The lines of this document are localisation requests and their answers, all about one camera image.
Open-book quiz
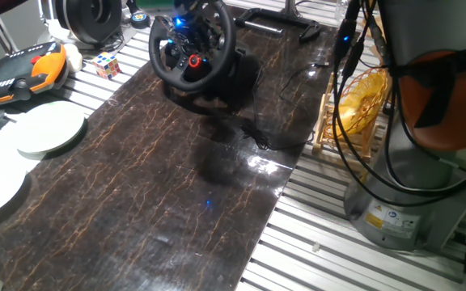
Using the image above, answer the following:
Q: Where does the Rubik's cube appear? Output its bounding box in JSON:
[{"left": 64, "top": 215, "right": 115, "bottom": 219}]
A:
[{"left": 91, "top": 51, "right": 122, "bottom": 80}]

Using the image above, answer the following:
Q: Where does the orange black teach pendant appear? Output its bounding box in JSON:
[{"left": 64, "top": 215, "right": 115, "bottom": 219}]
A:
[{"left": 0, "top": 41, "right": 70, "bottom": 108}]

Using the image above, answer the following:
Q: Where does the yellow basket in wooden frame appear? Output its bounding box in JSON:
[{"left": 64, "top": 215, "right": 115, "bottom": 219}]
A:
[{"left": 312, "top": 66, "right": 390, "bottom": 162}]

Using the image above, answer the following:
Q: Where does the white egg shaped object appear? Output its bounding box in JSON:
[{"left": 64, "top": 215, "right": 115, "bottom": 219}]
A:
[{"left": 62, "top": 42, "right": 84, "bottom": 74}]

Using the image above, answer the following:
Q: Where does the dark brown marble mat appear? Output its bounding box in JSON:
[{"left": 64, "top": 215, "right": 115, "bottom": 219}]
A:
[{"left": 0, "top": 23, "right": 339, "bottom": 291}]

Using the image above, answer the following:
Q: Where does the thin black cable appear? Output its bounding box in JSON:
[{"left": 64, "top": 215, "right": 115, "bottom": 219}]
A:
[{"left": 239, "top": 60, "right": 331, "bottom": 151}]

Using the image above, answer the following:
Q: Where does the black clamp stand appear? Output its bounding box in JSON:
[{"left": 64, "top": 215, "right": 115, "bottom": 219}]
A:
[{"left": 235, "top": 0, "right": 322, "bottom": 44}]

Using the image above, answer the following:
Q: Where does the black racing steering wheel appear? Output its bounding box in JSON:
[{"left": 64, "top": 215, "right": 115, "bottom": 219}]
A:
[{"left": 148, "top": 0, "right": 237, "bottom": 93}]

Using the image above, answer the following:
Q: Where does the white plate with green rim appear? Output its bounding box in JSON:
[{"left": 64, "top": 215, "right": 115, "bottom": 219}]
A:
[{"left": 15, "top": 100, "right": 87, "bottom": 155}]

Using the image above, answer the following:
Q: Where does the black filament spool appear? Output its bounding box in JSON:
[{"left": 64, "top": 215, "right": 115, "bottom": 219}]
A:
[{"left": 53, "top": 0, "right": 123, "bottom": 45}]

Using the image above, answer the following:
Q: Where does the black steering wheel base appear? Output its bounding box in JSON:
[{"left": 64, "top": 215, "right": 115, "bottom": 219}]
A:
[{"left": 163, "top": 48, "right": 262, "bottom": 114}]

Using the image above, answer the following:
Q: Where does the round black tape measure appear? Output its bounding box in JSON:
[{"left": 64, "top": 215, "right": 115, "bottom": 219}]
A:
[{"left": 129, "top": 11, "right": 152, "bottom": 30}]

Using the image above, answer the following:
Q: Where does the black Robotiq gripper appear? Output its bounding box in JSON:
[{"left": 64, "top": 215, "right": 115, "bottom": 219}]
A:
[{"left": 159, "top": 0, "right": 226, "bottom": 52}]

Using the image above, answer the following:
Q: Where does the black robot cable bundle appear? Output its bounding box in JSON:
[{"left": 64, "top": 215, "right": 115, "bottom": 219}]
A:
[{"left": 332, "top": 0, "right": 466, "bottom": 207}]

